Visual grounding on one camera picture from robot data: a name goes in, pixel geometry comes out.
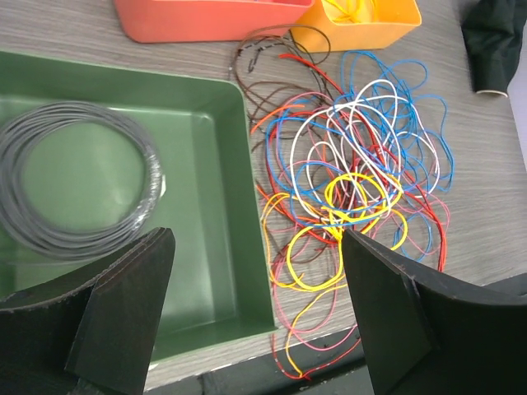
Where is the red cable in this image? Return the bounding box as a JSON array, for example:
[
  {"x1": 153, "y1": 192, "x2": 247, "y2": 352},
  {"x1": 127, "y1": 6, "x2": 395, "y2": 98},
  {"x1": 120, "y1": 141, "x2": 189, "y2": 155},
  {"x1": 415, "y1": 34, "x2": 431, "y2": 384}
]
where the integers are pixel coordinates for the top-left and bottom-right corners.
[{"x1": 254, "y1": 53, "x2": 450, "y2": 379}]

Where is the green plastic tray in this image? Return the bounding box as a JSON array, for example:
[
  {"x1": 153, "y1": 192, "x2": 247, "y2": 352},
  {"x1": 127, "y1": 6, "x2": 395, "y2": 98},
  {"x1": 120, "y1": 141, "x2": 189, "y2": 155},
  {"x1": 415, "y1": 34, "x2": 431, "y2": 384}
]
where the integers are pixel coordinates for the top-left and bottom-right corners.
[{"x1": 1, "y1": 51, "x2": 274, "y2": 362}]

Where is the grey coiled cable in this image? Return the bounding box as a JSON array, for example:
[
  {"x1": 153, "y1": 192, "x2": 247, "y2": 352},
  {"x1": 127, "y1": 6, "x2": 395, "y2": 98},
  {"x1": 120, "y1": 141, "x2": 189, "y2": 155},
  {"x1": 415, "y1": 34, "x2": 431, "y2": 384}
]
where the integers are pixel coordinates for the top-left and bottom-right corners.
[{"x1": 0, "y1": 100, "x2": 166, "y2": 261}]

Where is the white cable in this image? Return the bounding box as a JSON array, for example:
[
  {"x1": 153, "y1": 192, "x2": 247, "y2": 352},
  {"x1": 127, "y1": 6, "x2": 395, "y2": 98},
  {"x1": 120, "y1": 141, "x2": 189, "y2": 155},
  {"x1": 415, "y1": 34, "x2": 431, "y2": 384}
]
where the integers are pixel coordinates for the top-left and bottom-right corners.
[{"x1": 289, "y1": 79, "x2": 441, "y2": 215}]

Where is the coral orange plastic tray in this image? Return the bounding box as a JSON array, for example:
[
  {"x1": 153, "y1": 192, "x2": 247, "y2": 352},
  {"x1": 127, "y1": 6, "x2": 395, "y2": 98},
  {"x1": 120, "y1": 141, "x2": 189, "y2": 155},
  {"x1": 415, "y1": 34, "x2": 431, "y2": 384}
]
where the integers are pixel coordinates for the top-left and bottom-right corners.
[{"x1": 113, "y1": 0, "x2": 314, "y2": 44}]

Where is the black bucket hat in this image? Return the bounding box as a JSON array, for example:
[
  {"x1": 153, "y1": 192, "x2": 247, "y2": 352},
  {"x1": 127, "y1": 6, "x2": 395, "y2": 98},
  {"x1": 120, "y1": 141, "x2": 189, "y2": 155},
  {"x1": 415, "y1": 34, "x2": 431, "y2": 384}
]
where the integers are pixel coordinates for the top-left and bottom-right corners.
[{"x1": 461, "y1": 0, "x2": 526, "y2": 97}]

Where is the bright yellow cable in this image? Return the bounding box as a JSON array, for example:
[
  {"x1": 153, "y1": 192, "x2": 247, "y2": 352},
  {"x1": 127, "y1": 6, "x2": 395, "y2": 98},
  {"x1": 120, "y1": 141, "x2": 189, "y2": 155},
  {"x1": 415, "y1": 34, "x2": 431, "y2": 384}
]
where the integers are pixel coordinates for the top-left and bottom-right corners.
[{"x1": 285, "y1": 172, "x2": 408, "y2": 292}]

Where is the brown cable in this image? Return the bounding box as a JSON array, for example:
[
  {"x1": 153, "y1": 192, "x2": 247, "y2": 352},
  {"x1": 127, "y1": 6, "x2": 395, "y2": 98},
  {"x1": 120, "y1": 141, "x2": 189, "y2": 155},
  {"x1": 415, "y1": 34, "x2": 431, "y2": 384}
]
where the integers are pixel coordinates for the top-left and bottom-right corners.
[{"x1": 228, "y1": 24, "x2": 332, "y2": 264}]

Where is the orange yellow cable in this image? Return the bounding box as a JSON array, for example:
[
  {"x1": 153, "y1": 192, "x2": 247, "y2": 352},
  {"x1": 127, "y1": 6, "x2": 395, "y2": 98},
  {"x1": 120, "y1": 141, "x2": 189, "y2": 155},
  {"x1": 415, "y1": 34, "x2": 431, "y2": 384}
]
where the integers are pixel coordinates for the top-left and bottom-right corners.
[{"x1": 260, "y1": 192, "x2": 359, "y2": 378}]

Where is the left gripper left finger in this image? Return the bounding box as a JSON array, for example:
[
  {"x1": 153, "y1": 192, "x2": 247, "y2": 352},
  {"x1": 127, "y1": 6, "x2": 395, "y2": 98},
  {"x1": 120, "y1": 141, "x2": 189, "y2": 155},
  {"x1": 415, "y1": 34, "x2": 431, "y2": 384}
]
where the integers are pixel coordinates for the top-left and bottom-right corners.
[{"x1": 1, "y1": 228, "x2": 175, "y2": 394}]

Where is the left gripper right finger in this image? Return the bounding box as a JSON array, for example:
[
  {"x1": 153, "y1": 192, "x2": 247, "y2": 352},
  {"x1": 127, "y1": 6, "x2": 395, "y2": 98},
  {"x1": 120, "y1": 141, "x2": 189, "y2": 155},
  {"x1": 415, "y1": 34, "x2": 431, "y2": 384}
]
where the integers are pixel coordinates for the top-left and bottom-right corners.
[{"x1": 341, "y1": 230, "x2": 526, "y2": 394}]

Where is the yellow plastic tray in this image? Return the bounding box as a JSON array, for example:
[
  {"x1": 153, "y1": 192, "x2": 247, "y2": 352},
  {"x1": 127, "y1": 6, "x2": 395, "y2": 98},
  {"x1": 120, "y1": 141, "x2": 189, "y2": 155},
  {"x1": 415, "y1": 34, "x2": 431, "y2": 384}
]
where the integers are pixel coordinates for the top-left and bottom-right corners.
[{"x1": 291, "y1": 0, "x2": 422, "y2": 53}]

